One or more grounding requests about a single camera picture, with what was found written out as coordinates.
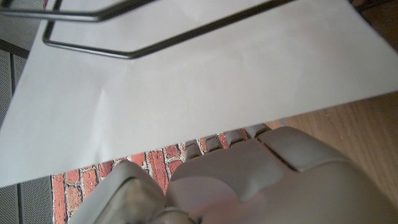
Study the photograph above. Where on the brick print backdrop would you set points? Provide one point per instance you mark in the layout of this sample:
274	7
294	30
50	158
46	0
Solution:
155	161

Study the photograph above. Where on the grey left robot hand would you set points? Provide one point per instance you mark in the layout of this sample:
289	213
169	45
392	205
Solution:
264	186

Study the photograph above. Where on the white paper file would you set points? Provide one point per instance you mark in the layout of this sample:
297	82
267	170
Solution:
186	93

